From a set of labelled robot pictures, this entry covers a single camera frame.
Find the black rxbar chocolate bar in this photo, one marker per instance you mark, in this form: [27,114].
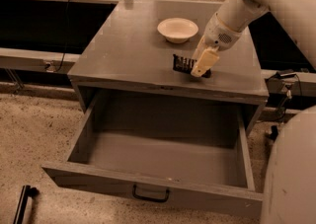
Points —
[183,64]

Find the black device on rail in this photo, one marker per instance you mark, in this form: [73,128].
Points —
[283,74]

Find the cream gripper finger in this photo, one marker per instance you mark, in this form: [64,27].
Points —
[205,61]
[200,48]

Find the black metal leg left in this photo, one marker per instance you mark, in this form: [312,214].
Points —
[26,193]

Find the black metal leg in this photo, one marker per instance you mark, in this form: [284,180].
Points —
[26,193]
[274,133]

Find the white ceramic bowl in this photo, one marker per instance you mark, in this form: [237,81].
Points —
[177,30]

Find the black drawer handle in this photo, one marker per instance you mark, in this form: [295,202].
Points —
[150,194]

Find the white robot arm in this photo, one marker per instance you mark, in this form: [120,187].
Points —
[290,184]

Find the black metal leg right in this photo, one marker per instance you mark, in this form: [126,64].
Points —
[274,133]

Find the grey wooden cabinet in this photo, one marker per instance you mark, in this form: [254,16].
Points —
[128,53]

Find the grey open top drawer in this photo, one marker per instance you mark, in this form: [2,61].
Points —
[197,149]

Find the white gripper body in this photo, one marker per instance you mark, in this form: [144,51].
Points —
[218,35]

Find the grey metal rail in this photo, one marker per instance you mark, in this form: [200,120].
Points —
[39,61]

